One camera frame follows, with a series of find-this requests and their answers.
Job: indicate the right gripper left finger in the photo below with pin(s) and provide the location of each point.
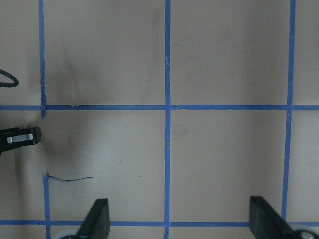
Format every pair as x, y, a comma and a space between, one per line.
97, 222

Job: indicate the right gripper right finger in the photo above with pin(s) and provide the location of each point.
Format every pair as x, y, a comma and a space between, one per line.
266, 223

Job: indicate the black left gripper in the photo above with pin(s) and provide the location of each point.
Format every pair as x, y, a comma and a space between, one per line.
13, 138

